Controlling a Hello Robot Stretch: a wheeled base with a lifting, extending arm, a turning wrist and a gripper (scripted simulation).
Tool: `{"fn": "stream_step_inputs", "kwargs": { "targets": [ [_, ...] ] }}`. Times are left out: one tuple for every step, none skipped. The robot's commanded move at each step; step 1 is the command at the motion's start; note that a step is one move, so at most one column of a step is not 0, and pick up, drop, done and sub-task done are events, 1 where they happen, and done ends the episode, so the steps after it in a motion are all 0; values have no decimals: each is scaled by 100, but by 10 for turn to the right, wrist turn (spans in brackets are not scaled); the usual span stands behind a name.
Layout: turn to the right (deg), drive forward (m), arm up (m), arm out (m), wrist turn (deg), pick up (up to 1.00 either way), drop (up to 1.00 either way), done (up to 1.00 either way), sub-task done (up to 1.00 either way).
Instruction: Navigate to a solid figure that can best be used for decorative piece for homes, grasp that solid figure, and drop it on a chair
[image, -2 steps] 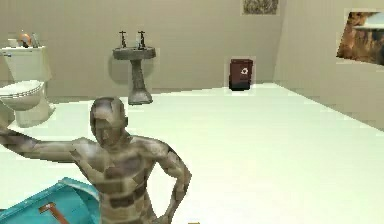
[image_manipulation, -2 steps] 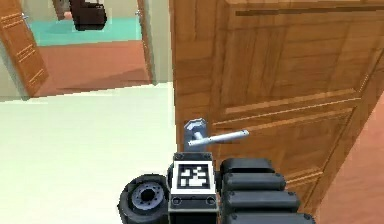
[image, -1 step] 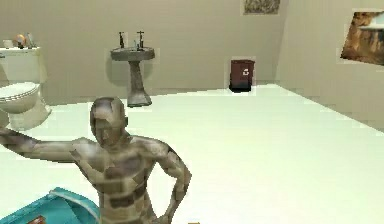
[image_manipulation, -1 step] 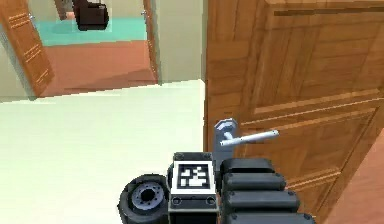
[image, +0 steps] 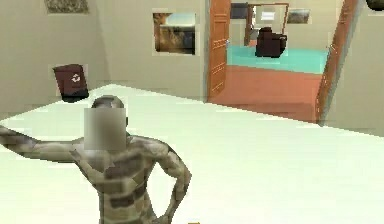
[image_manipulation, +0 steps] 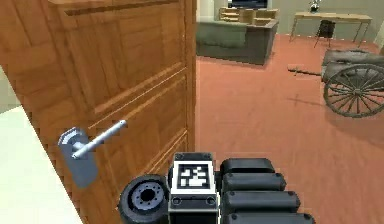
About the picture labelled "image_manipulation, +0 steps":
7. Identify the silver door handle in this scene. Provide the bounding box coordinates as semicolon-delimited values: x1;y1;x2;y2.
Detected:
57;119;128;189

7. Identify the black chair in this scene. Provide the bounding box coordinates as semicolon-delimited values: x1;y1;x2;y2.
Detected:
313;19;337;49

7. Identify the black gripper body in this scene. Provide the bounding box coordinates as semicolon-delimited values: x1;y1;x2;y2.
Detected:
117;173;171;224

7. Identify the light wooden desk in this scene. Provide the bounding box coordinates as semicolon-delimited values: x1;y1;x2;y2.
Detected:
289;11;374;49

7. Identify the light wooden shelf unit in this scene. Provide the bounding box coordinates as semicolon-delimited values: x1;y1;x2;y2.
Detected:
218;6;280;27

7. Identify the grey wheeled cart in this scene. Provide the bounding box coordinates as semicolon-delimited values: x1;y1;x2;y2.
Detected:
287;48;384;119

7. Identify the black television set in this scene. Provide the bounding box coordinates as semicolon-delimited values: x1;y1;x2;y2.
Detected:
227;0;269;10

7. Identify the brown wooden room door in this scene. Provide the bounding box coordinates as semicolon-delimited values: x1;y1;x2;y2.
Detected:
0;0;198;224

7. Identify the grey sofa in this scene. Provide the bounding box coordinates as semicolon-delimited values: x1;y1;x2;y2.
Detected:
195;18;280;66

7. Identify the small dark house plant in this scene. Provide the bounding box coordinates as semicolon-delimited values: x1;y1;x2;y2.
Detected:
308;0;322;14

